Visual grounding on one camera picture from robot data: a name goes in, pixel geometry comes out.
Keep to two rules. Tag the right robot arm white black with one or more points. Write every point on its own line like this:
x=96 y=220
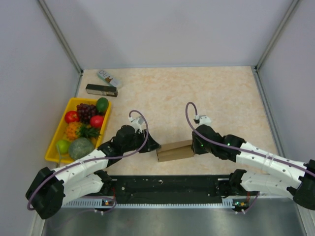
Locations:
x=285 y=177

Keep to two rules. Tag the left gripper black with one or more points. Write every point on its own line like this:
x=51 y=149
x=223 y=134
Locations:
x=150 y=145

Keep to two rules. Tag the left frame post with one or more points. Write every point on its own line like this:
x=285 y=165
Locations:
x=59 y=35

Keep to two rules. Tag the grey cable duct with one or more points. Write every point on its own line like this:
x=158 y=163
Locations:
x=228 y=203

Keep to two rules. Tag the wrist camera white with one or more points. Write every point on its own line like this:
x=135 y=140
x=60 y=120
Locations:
x=202 y=120
x=136 y=123

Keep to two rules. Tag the purple toy grapes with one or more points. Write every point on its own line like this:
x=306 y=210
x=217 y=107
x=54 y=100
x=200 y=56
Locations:
x=85 y=112

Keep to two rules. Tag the right frame post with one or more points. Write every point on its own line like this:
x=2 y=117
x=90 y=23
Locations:
x=277 y=33

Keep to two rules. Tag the frame post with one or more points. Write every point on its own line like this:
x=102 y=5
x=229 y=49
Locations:
x=277 y=33
x=59 y=35

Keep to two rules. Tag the orange toy pineapple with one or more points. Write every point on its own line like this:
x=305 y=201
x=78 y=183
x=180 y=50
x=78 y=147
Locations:
x=75 y=130

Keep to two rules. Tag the green toy lime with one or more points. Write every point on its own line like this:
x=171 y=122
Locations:
x=102 y=105

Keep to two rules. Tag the green toy pear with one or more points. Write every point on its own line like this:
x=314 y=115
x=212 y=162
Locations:
x=62 y=146

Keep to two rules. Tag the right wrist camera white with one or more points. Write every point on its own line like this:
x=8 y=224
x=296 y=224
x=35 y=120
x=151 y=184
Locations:
x=202 y=120

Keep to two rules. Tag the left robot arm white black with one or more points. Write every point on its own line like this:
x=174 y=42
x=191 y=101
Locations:
x=51 y=189

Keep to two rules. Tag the teal white snack box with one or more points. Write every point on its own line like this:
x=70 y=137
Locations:
x=109 y=79

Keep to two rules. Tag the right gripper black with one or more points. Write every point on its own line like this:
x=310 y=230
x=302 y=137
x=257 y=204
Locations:
x=195 y=147

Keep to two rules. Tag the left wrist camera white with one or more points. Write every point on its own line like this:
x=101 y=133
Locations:
x=136 y=123

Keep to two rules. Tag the red toy apple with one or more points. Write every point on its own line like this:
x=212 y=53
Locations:
x=71 y=116

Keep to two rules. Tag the red toy tomato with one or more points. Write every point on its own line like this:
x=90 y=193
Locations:
x=96 y=121

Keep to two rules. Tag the black rectangular box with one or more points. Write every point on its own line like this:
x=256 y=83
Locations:
x=101 y=90

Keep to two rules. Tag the brown cardboard paper box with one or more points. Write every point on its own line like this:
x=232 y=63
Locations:
x=175 y=151

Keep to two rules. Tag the green toy melon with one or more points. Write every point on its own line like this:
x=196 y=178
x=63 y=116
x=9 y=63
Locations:
x=80 y=148

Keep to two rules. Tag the yellow plastic tray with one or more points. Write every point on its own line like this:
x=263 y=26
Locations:
x=53 y=153

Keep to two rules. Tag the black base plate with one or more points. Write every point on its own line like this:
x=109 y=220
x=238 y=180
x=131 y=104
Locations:
x=173 y=189

